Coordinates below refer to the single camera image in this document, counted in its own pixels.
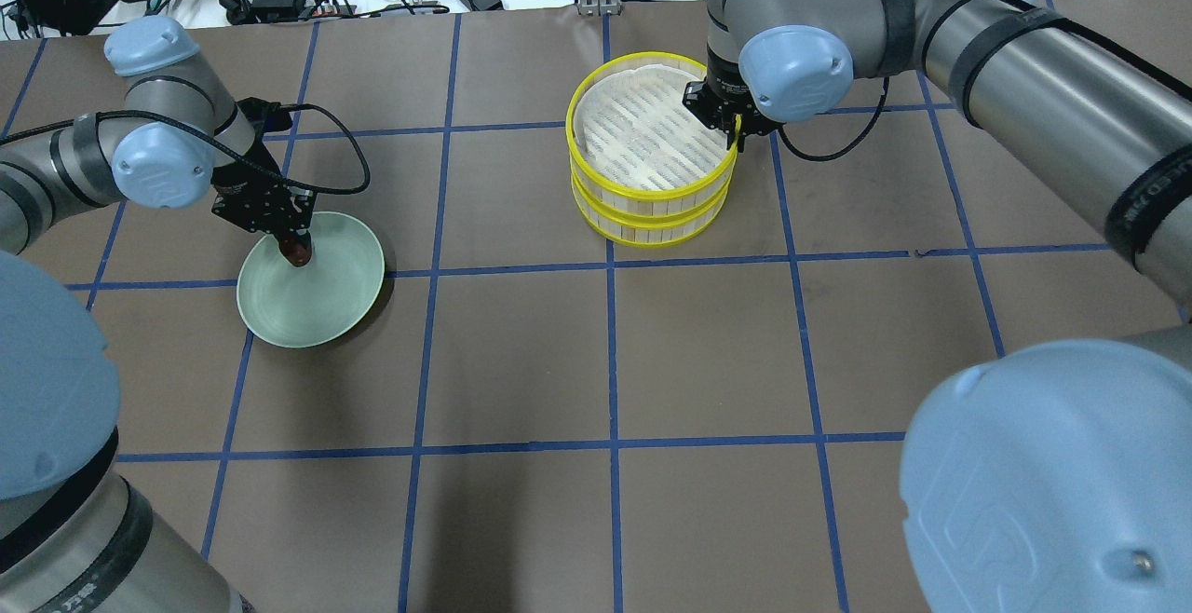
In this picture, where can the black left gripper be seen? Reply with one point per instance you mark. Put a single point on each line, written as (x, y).
(244, 197)

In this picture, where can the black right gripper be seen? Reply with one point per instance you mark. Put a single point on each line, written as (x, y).
(719, 94)

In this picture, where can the brown bun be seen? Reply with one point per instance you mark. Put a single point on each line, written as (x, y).
(298, 250)

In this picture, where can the yellow rimmed bamboo steamer tray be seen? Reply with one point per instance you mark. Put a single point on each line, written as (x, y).
(635, 147)

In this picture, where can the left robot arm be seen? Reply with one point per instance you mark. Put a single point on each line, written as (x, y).
(77, 535)

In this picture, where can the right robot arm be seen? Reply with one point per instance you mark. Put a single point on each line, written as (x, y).
(1055, 479)

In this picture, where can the pale green plate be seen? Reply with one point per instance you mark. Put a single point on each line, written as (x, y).
(305, 306)

